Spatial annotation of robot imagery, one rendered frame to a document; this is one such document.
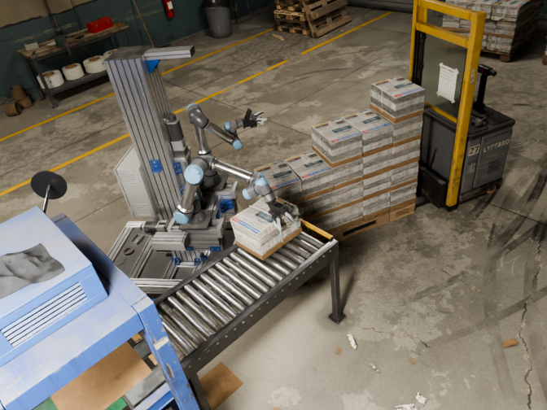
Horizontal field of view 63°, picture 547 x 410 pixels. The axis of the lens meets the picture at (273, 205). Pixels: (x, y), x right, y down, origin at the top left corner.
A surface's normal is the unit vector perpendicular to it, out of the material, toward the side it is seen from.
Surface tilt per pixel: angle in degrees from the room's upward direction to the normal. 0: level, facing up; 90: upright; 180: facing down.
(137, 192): 90
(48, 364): 0
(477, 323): 0
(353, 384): 0
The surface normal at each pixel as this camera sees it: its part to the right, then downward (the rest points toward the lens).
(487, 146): 0.38, 0.52
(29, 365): -0.12, -0.79
